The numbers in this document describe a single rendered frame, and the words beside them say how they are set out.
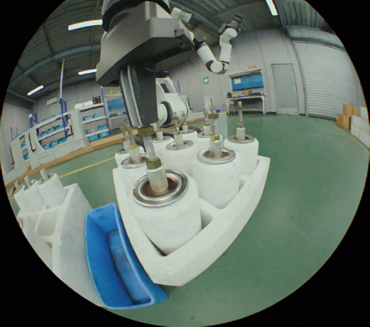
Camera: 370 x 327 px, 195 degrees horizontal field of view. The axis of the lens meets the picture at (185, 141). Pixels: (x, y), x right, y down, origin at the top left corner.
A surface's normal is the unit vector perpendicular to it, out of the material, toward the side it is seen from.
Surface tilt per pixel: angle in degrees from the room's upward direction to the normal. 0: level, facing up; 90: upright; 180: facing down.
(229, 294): 0
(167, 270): 0
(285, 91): 90
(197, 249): 0
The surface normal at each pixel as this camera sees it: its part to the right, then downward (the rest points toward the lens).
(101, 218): 0.59, 0.11
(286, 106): -0.74, 0.28
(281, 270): -0.14, -0.95
